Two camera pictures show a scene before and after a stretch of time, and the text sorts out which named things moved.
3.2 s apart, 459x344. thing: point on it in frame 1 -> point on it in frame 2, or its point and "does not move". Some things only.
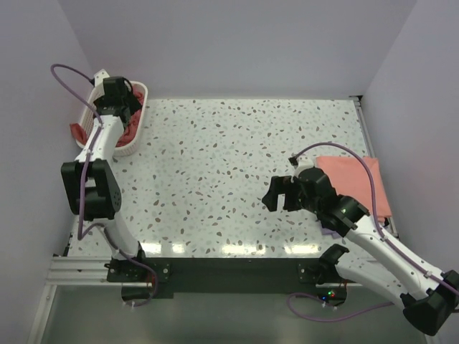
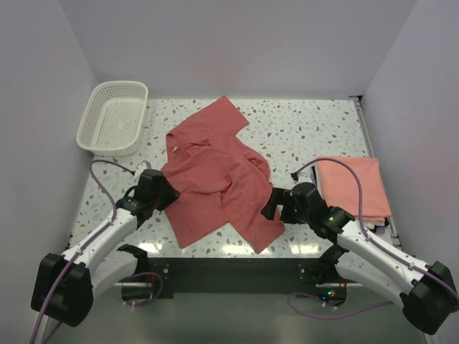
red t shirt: x=126 y=135 -> x=221 y=181
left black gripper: x=122 y=111 -> x=166 y=195
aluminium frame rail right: x=368 y=142 does not move
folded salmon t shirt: x=350 y=178 does not move
